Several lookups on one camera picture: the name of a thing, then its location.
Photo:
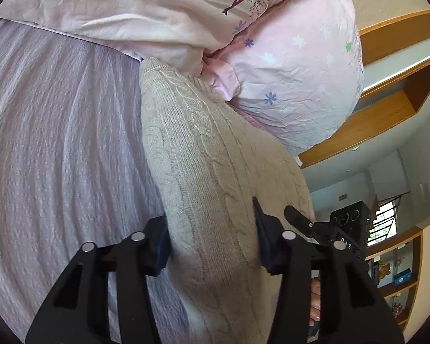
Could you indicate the wooden bookshelf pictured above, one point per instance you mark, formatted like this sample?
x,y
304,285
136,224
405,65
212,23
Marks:
x,y
412,258

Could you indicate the lavender textured bed sheet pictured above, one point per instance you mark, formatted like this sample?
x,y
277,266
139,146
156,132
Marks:
x,y
64,143

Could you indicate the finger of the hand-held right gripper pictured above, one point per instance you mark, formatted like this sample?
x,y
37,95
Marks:
x,y
302,222

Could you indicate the yellow ornament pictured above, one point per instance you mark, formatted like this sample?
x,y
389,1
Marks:
x,y
384,270

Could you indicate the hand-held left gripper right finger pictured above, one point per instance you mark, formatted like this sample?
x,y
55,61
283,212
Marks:
x,y
269,249

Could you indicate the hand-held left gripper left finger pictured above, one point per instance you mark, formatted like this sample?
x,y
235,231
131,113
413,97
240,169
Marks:
x,y
161,248

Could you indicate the wooden headboard shelf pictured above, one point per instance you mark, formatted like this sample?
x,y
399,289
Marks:
x,y
383,122

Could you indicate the person's right hand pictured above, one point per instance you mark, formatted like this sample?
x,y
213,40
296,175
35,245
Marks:
x,y
315,301

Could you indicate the pink flower-print pillow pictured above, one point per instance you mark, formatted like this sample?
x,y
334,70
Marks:
x,y
294,68

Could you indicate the blue box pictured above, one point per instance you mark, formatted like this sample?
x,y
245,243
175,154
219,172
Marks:
x,y
402,276

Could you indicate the barred window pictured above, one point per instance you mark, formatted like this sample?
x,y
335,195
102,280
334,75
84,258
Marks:
x,y
385,222

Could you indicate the pink tree-print quilt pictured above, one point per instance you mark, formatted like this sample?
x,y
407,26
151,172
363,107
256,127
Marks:
x,y
136,10

